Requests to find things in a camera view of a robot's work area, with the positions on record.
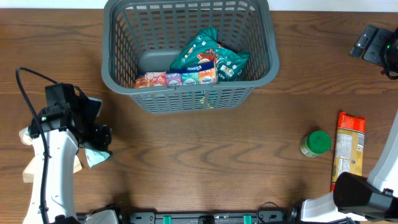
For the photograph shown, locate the light teal wipes pack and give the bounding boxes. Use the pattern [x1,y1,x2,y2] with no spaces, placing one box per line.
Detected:
[83,144,112,169]

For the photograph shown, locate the colourful tissue multipack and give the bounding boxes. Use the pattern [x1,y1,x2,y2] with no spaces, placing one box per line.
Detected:
[134,62,218,88]

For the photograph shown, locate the green Nescafe 3in1 bag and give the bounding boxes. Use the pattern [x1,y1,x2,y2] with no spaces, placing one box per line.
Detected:
[170,28,250,82]

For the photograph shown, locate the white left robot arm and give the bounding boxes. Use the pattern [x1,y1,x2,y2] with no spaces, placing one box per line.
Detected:
[24,83,111,223]

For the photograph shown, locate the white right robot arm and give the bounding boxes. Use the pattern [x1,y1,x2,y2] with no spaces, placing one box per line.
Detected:
[290,26,397,223]

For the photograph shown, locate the red and yellow snack pack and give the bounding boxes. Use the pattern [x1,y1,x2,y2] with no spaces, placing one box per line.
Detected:
[331,111,366,191]

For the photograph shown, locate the beige paper pouch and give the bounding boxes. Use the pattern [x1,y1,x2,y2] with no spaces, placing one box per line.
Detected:
[19,128,83,183]

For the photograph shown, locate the green lidded small jar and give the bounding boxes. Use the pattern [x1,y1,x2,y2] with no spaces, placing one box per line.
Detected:
[300,131,331,157]

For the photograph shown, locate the grey plastic lattice basket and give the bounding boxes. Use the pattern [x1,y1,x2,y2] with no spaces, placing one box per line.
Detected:
[101,0,280,113]

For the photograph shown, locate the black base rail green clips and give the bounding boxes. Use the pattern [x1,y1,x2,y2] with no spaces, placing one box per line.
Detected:
[77,202,299,224]

